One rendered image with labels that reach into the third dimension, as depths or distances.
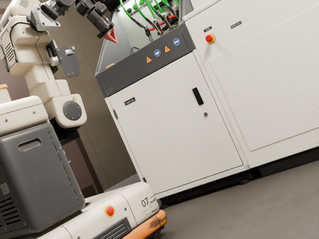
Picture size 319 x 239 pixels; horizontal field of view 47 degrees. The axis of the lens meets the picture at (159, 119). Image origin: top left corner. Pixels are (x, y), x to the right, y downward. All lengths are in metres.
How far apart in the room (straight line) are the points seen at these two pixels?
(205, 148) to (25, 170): 1.05
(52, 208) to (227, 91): 1.08
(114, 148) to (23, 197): 2.63
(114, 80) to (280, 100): 1.00
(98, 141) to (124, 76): 1.75
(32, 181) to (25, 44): 0.72
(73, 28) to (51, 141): 2.91
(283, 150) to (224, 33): 0.68
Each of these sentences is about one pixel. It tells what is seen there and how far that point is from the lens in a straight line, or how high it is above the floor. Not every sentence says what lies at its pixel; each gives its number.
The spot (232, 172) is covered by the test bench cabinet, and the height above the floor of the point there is 0.08.
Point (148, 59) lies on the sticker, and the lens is 2.20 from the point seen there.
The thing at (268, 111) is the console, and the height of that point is 0.32.
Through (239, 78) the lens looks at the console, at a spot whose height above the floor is 0.54.
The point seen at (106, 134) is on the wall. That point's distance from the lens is 4.04.
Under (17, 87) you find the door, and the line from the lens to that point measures 3.70.
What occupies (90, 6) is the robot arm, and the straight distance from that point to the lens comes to 2.02.
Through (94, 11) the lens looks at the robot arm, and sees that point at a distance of 2.04.
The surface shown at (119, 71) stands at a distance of 2.31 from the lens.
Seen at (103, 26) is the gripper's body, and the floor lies 1.08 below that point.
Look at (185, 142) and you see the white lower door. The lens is 2.17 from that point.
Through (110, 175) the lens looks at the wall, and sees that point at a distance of 3.94.
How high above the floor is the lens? 0.47
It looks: 1 degrees up
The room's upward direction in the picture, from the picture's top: 24 degrees counter-clockwise
